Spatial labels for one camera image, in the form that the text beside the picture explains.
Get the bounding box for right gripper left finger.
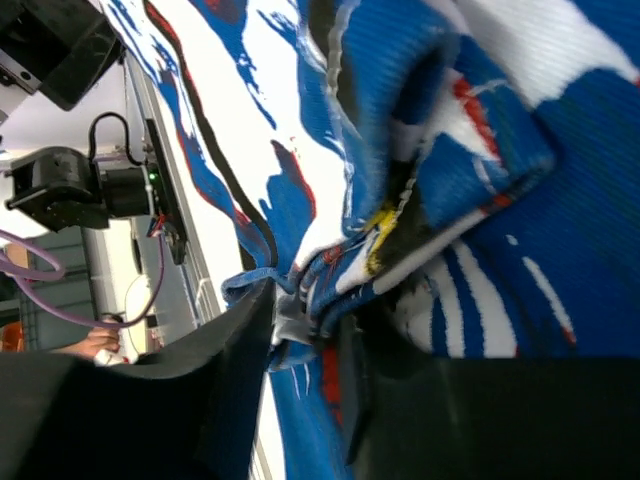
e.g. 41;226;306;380
1;280;274;479

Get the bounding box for aluminium rail frame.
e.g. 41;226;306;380
125;58;221;328

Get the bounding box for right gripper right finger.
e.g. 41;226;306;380
339;318;639;479

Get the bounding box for blue patterned trousers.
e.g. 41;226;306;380
101;1;639;479

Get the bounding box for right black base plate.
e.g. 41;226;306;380
144;119;188;265

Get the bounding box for person hand in background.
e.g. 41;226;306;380
53;328;120;360

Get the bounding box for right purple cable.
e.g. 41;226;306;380
0;227;166;330

